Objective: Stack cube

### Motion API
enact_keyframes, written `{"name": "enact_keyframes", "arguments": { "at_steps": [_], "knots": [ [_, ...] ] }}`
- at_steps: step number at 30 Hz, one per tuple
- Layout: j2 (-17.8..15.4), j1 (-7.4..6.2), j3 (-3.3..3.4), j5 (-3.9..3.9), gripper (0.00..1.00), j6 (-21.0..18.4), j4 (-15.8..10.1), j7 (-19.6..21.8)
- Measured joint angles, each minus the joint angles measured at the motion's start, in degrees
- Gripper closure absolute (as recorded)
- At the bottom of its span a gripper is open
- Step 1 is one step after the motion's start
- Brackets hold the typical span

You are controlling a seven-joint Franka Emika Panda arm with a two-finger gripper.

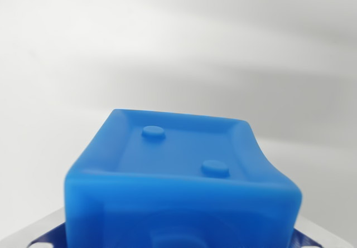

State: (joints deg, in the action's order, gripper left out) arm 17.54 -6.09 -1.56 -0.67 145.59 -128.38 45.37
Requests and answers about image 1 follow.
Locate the black-padded silver gripper right finger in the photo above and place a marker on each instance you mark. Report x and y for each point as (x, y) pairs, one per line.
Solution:
(305, 239)

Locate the black-padded silver gripper left finger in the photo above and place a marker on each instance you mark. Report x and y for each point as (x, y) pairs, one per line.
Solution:
(48, 234)

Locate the blue plastic cube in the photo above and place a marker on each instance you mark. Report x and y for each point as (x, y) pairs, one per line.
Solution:
(173, 186)

